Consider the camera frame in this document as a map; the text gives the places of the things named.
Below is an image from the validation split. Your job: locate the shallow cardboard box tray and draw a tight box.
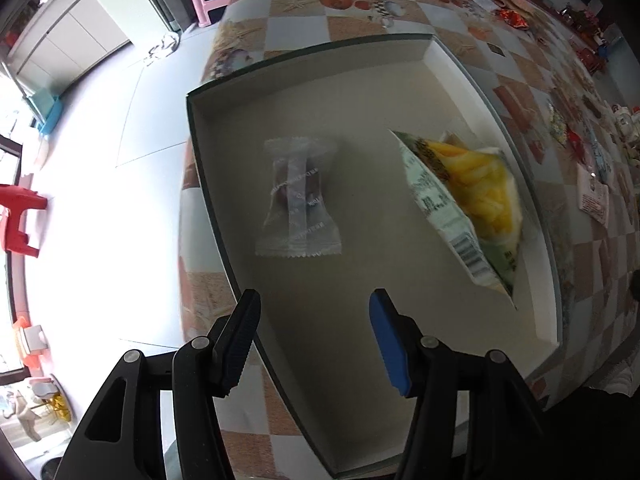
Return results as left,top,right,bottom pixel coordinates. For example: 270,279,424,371
186,34,560,478

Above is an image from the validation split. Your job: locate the red foil candy wrapper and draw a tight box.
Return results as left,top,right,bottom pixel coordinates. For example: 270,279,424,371
494,8,529,30

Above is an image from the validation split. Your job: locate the clear brown snack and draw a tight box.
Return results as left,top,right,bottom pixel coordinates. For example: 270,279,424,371
256,136,342,258

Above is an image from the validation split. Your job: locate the white cabinet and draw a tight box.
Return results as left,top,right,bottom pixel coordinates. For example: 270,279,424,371
1,0,129,94

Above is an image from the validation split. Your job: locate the blue dustpan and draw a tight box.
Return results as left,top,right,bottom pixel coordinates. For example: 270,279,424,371
26,89,63,136

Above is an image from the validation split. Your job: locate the red plastic chair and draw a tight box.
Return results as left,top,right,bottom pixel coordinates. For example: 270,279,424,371
0,184,48,258

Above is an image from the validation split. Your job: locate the yellow green chip bag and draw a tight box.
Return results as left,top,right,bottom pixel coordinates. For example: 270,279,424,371
392,130,523,298

